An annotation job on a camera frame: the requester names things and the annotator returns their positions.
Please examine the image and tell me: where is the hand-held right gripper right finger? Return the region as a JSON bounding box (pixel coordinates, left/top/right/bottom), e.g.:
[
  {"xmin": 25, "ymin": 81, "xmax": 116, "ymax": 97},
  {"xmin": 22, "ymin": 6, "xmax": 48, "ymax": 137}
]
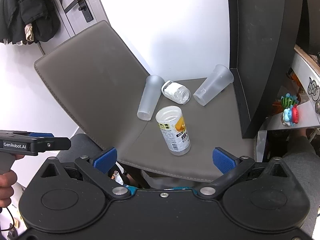
[{"xmin": 198, "ymin": 147, "xmax": 293, "ymax": 200}]

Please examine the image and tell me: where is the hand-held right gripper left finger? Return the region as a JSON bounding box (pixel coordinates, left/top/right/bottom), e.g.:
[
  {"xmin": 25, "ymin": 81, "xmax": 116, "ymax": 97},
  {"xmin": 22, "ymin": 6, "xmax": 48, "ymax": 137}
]
[{"xmin": 37, "ymin": 147, "xmax": 131, "ymax": 200}]

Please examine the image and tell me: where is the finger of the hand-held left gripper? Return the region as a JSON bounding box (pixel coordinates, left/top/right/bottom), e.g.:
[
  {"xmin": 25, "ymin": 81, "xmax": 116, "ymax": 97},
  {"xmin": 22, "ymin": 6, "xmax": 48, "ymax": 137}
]
[{"xmin": 27, "ymin": 132, "xmax": 72, "ymax": 156}]

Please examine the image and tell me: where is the wide translucent plastic cup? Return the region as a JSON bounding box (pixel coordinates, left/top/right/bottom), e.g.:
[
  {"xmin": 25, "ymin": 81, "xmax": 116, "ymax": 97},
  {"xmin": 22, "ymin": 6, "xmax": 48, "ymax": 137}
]
[{"xmin": 193, "ymin": 64, "xmax": 234, "ymax": 106}]

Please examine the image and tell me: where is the tall frosted plastic cup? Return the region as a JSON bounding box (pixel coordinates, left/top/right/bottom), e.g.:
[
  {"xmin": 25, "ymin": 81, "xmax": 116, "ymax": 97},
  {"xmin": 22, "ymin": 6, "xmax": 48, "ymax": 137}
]
[{"xmin": 137, "ymin": 75, "xmax": 166, "ymax": 121}]

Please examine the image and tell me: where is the person's left hand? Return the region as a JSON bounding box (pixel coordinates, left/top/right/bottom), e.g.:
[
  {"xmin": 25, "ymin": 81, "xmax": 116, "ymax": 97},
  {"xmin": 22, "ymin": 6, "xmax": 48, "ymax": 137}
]
[{"xmin": 0, "ymin": 154, "xmax": 26, "ymax": 208}]

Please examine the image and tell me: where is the grey cloth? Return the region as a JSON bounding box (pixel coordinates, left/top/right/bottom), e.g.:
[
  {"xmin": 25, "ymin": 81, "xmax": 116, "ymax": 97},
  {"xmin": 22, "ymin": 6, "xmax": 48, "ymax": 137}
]
[{"xmin": 55, "ymin": 133, "xmax": 103, "ymax": 167}]

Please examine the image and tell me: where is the clear bottle with yellow label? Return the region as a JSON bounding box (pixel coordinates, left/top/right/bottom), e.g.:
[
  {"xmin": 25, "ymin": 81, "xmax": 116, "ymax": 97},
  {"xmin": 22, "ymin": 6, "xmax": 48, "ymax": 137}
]
[{"xmin": 155, "ymin": 106, "xmax": 191, "ymax": 156}]

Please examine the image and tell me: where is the blue and red toy figure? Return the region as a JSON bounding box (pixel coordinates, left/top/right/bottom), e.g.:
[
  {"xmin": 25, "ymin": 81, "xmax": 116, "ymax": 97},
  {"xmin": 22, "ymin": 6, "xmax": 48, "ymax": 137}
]
[{"xmin": 282, "ymin": 104, "xmax": 301, "ymax": 127}]

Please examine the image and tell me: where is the small clear white-label bottle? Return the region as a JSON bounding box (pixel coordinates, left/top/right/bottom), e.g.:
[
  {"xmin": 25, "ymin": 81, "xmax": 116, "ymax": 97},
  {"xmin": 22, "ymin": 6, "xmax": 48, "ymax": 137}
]
[{"xmin": 161, "ymin": 80, "xmax": 192, "ymax": 105}]

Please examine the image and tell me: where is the watermelon toy figure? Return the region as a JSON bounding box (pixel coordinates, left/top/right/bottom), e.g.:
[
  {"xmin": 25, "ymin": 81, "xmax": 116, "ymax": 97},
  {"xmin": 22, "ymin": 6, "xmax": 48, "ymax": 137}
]
[{"xmin": 280, "ymin": 93, "xmax": 300, "ymax": 109}]

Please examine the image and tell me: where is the white box with sticker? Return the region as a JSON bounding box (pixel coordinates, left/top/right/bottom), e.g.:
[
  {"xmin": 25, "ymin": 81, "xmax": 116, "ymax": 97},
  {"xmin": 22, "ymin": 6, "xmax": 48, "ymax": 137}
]
[{"xmin": 260, "ymin": 44, "xmax": 320, "ymax": 130}]

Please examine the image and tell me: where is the beige cloth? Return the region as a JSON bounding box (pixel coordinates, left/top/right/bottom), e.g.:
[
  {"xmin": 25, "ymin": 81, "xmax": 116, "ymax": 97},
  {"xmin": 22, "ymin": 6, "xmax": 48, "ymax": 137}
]
[{"xmin": 24, "ymin": 23, "xmax": 35, "ymax": 42}]

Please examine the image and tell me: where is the black monitor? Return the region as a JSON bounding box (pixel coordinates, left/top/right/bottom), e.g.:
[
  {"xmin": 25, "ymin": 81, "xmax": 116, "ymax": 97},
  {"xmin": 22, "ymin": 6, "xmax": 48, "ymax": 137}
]
[{"xmin": 229, "ymin": 0, "xmax": 304, "ymax": 139}]

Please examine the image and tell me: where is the black jacket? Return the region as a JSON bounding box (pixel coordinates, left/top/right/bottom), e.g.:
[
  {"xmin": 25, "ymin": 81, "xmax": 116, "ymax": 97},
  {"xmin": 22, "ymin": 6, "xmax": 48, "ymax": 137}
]
[{"xmin": 0, "ymin": 0, "xmax": 61, "ymax": 46}]

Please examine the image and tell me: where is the thin black cable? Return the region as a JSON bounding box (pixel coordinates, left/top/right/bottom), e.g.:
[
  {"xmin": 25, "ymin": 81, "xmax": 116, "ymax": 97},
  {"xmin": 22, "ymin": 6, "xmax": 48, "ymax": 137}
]
[{"xmin": 0, "ymin": 206, "xmax": 16, "ymax": 232}]

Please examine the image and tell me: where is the black door handle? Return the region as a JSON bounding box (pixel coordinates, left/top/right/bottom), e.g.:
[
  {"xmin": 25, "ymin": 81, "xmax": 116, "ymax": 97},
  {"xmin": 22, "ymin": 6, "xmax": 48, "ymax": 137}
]
[{"xmin": 65, "ymin": 0, "xmax": 94, "ymax": 23}]

